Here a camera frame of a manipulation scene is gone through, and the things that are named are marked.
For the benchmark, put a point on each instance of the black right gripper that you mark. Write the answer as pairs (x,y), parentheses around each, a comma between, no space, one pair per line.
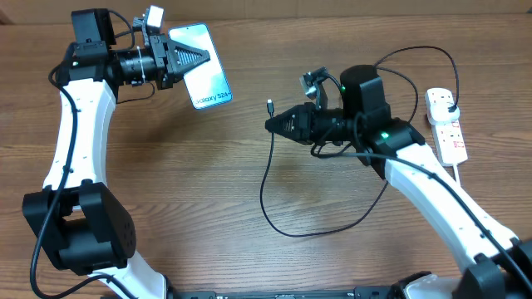
(304,120)

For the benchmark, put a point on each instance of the white charger plug adapter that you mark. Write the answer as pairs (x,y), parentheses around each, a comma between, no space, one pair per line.
(440,113)

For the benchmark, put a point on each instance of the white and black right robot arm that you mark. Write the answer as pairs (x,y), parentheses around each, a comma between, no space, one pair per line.
(493,261)

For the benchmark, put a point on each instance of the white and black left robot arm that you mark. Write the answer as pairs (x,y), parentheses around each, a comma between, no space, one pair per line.
(78,222)

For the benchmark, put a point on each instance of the white power strip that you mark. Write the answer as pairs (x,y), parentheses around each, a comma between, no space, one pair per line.
(450,145)

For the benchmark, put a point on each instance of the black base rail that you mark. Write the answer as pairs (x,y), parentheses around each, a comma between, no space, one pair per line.
(374,292)

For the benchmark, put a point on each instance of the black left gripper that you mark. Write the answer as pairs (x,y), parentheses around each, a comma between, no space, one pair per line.
(165,52)

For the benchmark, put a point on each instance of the black smartphone with blue screen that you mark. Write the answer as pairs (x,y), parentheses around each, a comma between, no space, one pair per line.
(207,84)

